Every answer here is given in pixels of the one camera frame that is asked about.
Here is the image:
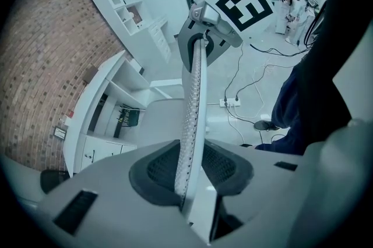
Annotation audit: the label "person's dark trousers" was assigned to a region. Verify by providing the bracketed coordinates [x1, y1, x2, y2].
[255, 63, 324, 156]

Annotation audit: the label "white grey office chair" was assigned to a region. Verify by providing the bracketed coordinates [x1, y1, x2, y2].
[136, 34, 245, 246]

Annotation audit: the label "brown tissue box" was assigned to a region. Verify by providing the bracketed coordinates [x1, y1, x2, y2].
[83, 64, 98, 83]

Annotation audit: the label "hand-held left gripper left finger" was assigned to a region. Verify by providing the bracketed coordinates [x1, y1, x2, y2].
[37, 139, 210, 248]

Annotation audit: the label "person in dark clothes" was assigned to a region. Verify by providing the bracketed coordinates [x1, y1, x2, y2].
[301, 0, 355, 125]

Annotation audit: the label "white desk with drawers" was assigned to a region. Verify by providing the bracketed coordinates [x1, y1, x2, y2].
[62, 50, 153, 178]

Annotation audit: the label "black cable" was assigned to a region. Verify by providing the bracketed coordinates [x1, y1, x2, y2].
[234, 65, 295, 102]
[223, 42, 245, 102]

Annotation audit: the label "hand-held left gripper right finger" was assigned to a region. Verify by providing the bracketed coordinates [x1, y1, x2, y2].
[200, 140, 307, 243]

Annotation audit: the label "black picture frame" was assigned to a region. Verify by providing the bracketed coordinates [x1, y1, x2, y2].
[54, 125, 69, 140]

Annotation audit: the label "white power strip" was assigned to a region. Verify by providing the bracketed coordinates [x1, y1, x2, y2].
[219, 97, 242, 108]

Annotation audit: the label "person's black shoe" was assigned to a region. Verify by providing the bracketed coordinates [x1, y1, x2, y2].
[253, 120, 281, 133]

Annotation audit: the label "white shelf unit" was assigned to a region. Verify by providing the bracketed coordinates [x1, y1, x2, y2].
[86, 0, 173, 63]

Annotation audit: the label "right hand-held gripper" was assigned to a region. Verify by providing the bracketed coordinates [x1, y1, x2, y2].
[177, 0, 276, 73]

